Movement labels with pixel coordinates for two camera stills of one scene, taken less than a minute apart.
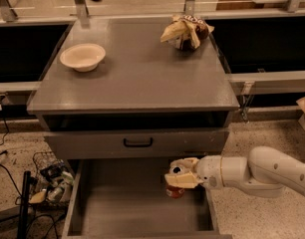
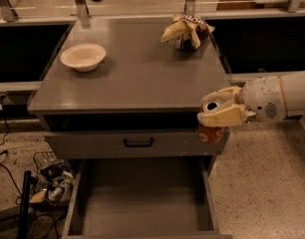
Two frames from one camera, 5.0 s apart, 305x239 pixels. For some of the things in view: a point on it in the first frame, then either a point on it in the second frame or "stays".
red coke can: x=174 y=192 -> x=210 y=134
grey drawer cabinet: x=144 y=105 stays
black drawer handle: x=126 y=144 stays
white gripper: x=208 y=170 -> x=261 y=99
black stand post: x=24 y=207 stays
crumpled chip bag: x=186 y=32 stays
